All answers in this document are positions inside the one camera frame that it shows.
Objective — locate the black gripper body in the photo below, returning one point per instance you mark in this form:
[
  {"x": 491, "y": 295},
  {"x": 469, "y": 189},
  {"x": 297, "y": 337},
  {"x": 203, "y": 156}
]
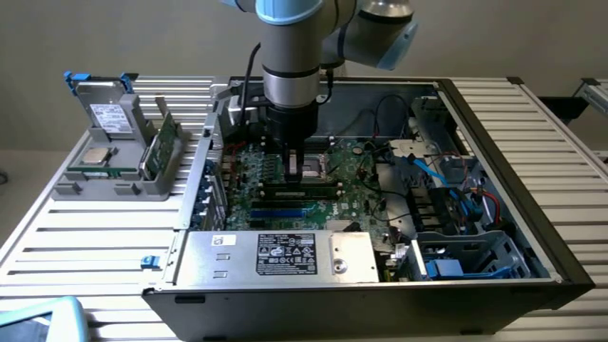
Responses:
[{"x": 291, "y": 121}]

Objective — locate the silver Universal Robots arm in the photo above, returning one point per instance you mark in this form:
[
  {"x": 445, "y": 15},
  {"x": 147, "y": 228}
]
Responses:
[{"x": 289, "y": 53}]

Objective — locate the black RAM stick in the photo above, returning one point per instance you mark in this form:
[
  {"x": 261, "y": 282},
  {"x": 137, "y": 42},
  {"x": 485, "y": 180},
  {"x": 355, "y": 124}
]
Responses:
[{"x": 313, "y": 193}]

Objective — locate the green flat RAM stick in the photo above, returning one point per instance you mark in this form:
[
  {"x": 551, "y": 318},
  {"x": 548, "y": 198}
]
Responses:
[{"x": 101, "y": 172}]

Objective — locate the CPU socket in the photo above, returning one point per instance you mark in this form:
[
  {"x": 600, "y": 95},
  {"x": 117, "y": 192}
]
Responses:
[{"x": 317, "y": 165}]

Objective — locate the green motherboard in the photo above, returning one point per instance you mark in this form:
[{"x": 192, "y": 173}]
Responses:
[{"x": 347, "y": 192}]

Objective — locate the blue expansion slot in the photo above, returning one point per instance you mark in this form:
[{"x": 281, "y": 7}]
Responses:
[{"x": 277, "y": 213}]

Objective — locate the green upright circuit card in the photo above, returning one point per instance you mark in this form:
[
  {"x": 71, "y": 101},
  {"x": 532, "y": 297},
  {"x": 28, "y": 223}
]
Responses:
[{"x": 159, "y": 149}]

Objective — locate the silver power supply unit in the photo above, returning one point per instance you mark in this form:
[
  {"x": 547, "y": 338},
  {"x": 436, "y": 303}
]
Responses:
[{"x": 247, "y": 256}]

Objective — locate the black case fan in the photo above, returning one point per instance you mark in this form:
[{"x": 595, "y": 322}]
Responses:
[{"x": 451, "y": 208}]

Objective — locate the grey parts rack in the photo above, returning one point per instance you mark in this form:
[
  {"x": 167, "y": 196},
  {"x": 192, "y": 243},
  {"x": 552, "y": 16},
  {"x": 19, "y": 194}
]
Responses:
[{"x": 109, "y": 189}]

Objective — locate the silver hard disk blue carrier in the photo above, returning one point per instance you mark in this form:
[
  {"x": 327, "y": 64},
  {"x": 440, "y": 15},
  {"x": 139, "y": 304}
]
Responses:
[{"x": 107, "y": 107}]

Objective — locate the silver CPU chip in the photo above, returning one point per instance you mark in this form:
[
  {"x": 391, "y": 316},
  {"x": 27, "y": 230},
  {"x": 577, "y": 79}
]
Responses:
[{"x": 97, "y": 155}]

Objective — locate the small blue plastic clip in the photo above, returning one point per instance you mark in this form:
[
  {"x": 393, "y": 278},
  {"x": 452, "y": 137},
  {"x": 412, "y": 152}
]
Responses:
[{"x": 149, "y": 261}]

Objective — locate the metal disk bay cage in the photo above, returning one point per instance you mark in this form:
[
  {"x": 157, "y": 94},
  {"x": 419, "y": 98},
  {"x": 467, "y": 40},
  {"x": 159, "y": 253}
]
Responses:
[{"x": 475, "y": 249}]

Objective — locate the black open PC case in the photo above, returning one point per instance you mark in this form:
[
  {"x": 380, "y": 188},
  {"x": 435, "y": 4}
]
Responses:
[{"x": 360, "y": 313}]

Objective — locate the teal framed tablet device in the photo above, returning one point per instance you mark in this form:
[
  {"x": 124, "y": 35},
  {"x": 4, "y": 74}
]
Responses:
[{"x": 67, "y": 320}]

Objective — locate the metal slat side table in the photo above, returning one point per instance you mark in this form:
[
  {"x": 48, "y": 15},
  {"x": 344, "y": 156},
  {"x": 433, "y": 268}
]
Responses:
[{"x": 596, "y": 90}]

